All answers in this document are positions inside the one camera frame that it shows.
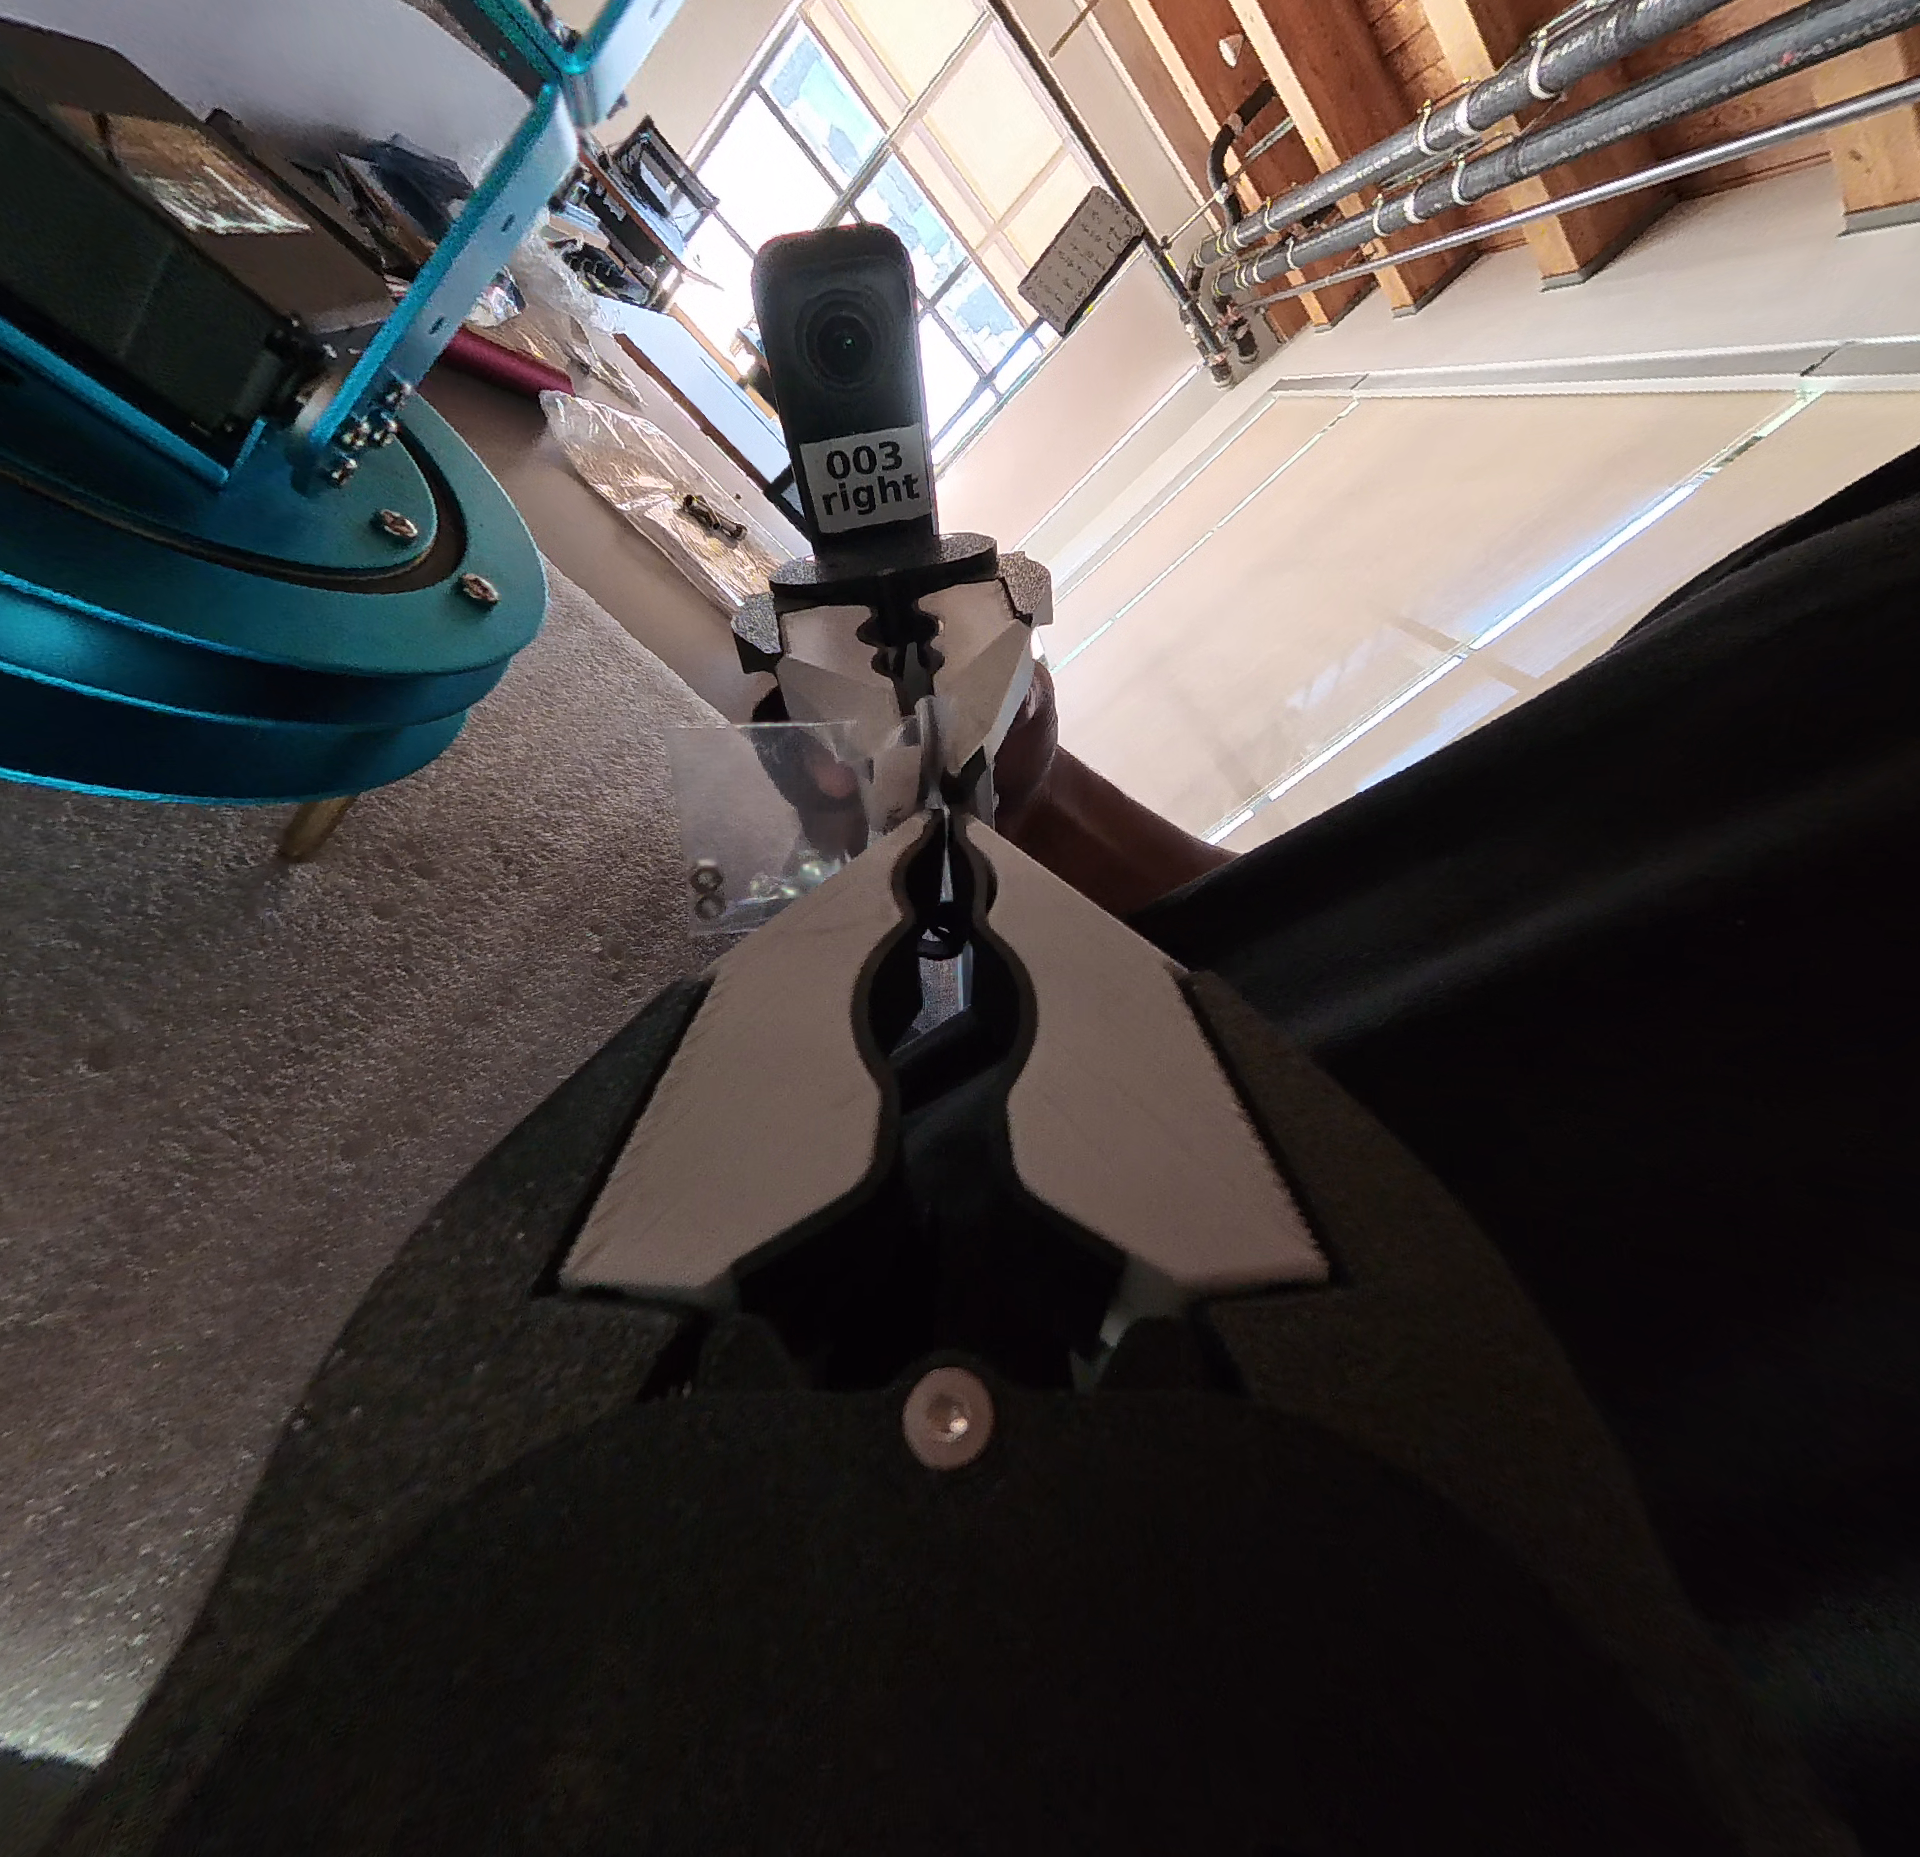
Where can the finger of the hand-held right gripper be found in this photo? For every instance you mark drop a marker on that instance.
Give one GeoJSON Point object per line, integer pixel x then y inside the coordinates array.
{"type": "Point", "coordinates": [988, 685]}
{"type": "Point", "coordinates": [832, 672]}

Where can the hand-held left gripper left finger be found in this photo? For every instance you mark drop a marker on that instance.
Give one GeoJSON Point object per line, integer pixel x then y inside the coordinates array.
{"type": "Point", "coordinates": [737, 1137]}

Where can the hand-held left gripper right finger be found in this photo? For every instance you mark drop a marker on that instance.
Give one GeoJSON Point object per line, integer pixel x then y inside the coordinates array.
{"type": "Point", "coordinates": [1155, 1137]}

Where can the small clear screw bag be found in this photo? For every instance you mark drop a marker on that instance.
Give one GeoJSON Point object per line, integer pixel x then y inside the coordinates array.
{"type": "Point", "coordinates": [737, 791]}

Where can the blue toy robot arm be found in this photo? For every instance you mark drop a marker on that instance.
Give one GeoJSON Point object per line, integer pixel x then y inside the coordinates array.
{"type": "Point", "coordinates": [225, 612]}

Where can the person's right forearm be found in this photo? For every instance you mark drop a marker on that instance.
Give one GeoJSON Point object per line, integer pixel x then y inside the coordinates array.
{"type": "Point", "coordinates": [1112, 835]}

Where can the background desk with equipment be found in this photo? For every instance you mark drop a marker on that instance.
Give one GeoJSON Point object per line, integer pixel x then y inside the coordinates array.
{"type": "Point", "coordinates": [632, 207]}

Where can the small metal part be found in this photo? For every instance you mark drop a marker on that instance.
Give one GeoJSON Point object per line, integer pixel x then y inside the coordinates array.
{"type": "Point", "coordinates": [719, 516]}

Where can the large window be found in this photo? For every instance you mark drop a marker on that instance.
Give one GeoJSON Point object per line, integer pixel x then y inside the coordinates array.
{"type": "Point", "coordinates": [898, 116]}

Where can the clear plastic bag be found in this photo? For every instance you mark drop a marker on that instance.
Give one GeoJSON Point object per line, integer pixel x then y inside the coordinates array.
{"type": "Point", "coordinates": [632, 461]}

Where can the red screwdriver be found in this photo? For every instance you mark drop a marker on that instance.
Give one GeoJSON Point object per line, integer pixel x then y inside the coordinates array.
{"type": "Point", "coordinates": [504, 358]}

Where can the white foam sheet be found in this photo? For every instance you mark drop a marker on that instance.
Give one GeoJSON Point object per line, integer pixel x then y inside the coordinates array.
{"type": "Point", "coordinates": [299, 1137]}

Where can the grey ceiling pipes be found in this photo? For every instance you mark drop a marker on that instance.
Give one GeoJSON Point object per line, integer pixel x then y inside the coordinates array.
{"type": "Point", "coordinates": [1501, 116]}

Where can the black wall panel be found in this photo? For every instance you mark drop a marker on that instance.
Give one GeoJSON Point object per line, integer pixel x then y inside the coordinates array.
{"type": "Point", "coordinates": [1083, 258]}

